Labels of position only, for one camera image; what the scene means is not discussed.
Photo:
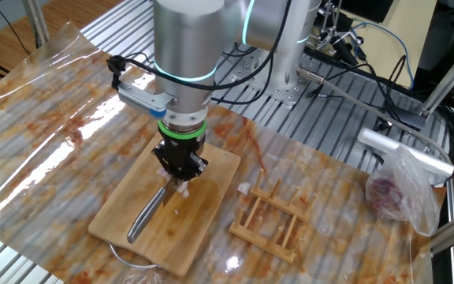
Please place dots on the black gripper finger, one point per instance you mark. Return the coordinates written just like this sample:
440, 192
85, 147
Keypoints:
164, 158
196, 165

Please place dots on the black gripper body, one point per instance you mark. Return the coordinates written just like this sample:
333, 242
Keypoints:
181, 146

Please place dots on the red onion wedge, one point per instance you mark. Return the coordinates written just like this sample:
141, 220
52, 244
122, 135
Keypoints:
183, 189

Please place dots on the steel cleaver knife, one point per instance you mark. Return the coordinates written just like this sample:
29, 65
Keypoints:
144, 217

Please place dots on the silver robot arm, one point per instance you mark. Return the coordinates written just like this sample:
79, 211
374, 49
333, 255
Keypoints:
183, 47

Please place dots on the chopped onion piece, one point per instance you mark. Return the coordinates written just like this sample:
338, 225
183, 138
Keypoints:
244, 188
161, 172

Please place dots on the bamboo cutting board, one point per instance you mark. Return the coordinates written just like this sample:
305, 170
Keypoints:
195, 236

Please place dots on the wooden peg dish rack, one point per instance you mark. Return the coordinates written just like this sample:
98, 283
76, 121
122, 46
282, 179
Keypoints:
262, 243

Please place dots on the clear plastic table sheet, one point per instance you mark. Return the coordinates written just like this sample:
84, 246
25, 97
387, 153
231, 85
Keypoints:
53, 118

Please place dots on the black silver clamp stand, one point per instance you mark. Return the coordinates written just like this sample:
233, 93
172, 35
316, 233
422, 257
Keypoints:
343, 47

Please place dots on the crumpled clear plastic bag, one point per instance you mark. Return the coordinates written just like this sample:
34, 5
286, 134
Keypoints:
412, 197

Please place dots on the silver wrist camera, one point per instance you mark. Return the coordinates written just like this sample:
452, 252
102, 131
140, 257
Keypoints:
144, 100

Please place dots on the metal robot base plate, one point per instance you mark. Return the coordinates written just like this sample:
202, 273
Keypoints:
286, 94

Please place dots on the thin aluminium frame bar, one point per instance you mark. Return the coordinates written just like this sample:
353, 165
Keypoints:
453, 256

